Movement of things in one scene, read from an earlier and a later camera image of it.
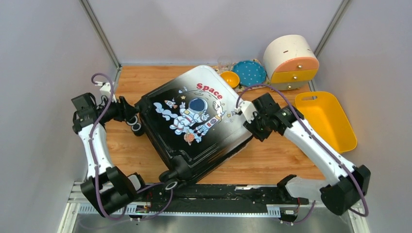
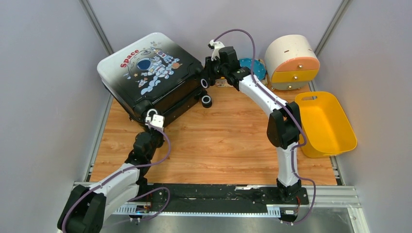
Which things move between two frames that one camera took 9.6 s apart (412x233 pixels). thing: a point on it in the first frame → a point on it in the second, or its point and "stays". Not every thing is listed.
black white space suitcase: x=191 y=123 → x=154 y=74
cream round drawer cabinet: x=290 y=62 stays
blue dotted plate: x=250 y=73 stays
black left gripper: x=125 y=109 → x=150 y=129
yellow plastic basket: x=322 y=112 stays
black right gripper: x=260 y=136 → x=207 y=71
